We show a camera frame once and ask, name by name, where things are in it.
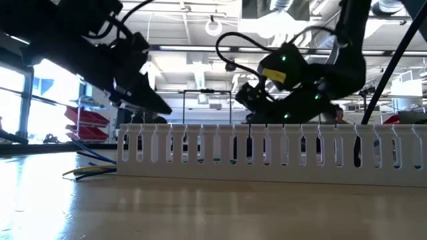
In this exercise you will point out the dark monitor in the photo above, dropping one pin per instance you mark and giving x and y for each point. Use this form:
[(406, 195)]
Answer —
[(413, 117)]

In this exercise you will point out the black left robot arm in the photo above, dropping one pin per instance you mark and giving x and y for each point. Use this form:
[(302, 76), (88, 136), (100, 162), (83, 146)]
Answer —
[(30, 33)]

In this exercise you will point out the person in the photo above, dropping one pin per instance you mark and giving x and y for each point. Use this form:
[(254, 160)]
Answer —
[(340, 115)]

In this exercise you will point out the black ceiling spotlight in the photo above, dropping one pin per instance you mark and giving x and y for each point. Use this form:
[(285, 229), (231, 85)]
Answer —
[(231, 67)]

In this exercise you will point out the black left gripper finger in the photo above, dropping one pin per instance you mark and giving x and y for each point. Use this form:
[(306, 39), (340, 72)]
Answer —
[(143, 96)]

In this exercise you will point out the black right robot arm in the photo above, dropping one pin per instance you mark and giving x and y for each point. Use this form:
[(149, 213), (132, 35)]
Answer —
[(353, 50)]

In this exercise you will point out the blue aluminium rail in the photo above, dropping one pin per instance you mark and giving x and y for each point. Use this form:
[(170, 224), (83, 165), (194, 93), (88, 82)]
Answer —
[(50, 148)]

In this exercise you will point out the red storage bins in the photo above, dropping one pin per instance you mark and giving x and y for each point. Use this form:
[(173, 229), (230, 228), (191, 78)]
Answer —
[(85, 116)]

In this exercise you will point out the silver ventilation duct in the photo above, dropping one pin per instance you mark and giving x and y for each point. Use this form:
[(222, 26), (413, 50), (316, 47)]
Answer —
[(325, 41)]

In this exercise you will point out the black rig frame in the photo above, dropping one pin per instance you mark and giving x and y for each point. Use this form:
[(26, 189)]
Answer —
[(207, 90)]

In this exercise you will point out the black ceiling light bar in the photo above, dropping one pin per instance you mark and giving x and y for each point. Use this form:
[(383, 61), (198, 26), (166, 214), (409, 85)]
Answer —
[(235, 49)]

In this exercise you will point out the red bin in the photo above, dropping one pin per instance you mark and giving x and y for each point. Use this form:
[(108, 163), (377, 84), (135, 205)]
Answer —
[(392, 120)]

